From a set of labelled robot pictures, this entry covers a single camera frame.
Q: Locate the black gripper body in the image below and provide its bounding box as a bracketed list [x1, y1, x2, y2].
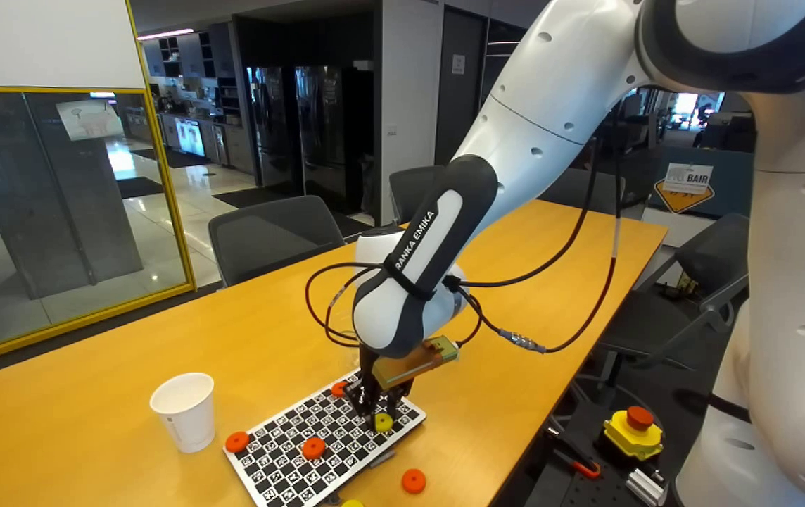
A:
[357, 348, 411, 412]

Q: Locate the white paper cup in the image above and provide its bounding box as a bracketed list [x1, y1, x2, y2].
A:
[150, 371, 215, 454]

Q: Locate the orange disc on table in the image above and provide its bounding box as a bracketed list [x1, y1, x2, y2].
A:
[399, 468, 427, 496]

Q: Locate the black white checkered board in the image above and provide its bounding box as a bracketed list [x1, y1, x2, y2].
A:
[225, 368, 426, 507]

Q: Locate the grey office chair left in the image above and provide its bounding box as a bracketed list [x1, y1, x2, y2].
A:
[209, 193, 343, 284]

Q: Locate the grey office chair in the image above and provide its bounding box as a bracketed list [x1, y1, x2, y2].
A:
[599, 213, 750, 382]
[209, 193, 343, 284]

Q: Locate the yellow red emergency stop button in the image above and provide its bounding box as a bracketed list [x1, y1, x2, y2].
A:
[603, 405, 664, 462]

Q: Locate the grey office chair right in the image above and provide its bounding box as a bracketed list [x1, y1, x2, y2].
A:
[599, 213, 750, 382]

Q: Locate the yellow framed glass partition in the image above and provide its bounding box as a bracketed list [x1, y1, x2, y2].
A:
[0, 0, 194, 355]

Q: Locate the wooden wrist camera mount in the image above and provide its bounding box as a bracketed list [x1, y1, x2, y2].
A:
[371, 334, 458, 388]

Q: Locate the red handled tool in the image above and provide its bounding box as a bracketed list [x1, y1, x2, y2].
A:
[547, 429, 603, 482]

